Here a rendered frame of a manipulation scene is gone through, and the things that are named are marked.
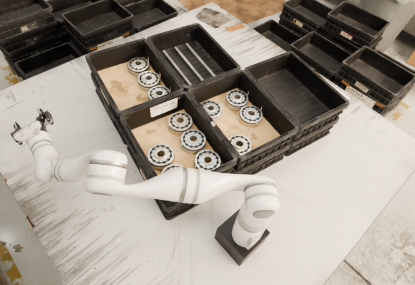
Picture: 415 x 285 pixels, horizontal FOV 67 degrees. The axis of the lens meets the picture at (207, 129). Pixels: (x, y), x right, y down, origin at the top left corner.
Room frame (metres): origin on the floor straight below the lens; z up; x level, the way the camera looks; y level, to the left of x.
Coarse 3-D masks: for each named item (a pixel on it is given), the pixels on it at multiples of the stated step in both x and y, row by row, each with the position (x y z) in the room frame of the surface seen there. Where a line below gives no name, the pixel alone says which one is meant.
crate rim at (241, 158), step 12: (240, 72) 1.09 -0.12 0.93; (204, 84) 0.98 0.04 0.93; (192, 96) 0.90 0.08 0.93; (276, 108) 0.90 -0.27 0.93; (288, 120) 0.83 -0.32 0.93; (288, 132) 0.77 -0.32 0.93; (228, 144) 0.68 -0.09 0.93; (264, 144) 0.70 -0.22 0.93; (240, 156) 0.63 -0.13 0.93; (252, 156) 0.65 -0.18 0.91
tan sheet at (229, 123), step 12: (216, 96) 1.01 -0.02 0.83; (228, 108) 0.95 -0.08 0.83; (228, 120) 0.88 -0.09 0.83; (264, 120) 0.90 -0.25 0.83; (228, 132) 0.81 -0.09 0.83; (240, 132) 0.82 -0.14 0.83; (252, 132) 0.83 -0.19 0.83; (264, 132) 0.84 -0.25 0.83; (276, 132) 0.85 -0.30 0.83; (252, 144) 0.76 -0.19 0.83
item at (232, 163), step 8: (168, 96) 0.88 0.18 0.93; (176, 96) 0.89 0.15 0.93; (152, 104) 0.82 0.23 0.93; (192, 104) 0.86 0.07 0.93; (128, 112) 0.77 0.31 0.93; (200, 112) 0.81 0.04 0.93; (120, 120) 0.73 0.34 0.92; (208, 120) 0.78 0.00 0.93; (136, 144) 0.62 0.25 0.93; (224, 144) 0.67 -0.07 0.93; (232, 152) 0.64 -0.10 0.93; (144, 160) 0.56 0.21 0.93; (232, 160) 0.61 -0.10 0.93; (152, 168) 0.53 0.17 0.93; (216, 168) 0.57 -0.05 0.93; (224, 168) 0.57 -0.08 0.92; (152, 176) 0.51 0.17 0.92
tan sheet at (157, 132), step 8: (160, 120) 0.83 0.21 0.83; (136, 128) 0.77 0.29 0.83; (144, 128) 0.77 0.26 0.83; (152, 128) 0.78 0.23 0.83; (160, 128) 0.78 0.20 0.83; (192, 128) 0.81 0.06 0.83; (136, 136) 0.73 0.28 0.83; (144, 136) 0.73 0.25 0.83; (152, 136) 0.74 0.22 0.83; (160, 136) 0.74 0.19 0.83; (168, 136) 0.75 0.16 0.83; (176, 136) 0.75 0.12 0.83; (144, 144) 0.69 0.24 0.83; (152, 144) 0.70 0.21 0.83; (168, 144) 0.71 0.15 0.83; (176, 144) 0.71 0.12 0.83; (208, 144) 0.73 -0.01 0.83; (144, 152) 0.66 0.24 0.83; (176, 152) 0.68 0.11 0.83; (184, 152) 0.68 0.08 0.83; (176, 160) 0.64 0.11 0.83; (184, 160) 0.64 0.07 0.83; (192, 160) 0.65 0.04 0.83
